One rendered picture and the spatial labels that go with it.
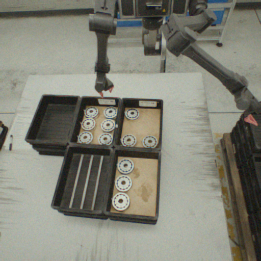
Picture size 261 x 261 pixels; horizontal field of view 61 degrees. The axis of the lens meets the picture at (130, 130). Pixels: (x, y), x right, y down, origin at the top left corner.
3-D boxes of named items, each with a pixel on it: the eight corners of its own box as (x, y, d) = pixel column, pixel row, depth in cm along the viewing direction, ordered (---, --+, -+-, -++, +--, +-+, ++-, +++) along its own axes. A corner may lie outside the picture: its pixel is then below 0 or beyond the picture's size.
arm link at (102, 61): (118, 14, 87) (89, 9, 85) (116, 27, 86) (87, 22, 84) (111, 64, 129) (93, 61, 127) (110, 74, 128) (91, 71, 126)
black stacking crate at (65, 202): (73, 152, 154) (68, 145, 144) (115, 155, 151) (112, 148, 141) (57, 212, 134) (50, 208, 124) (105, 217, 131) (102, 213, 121)
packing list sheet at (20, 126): (15, 113, 188) (15, 113, 188) (41, 113, 186) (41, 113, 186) (2, 149, 171) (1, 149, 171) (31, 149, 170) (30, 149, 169)
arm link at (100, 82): (110, 62, 125) (95, 59, 124) (109, 77, 119) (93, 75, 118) (109, 77, 135) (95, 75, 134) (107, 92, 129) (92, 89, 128)
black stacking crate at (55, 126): (48, 103, 177) (42, 94, 167) (84, 105, 174) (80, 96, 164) (31, 149, 157) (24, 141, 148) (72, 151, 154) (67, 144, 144)
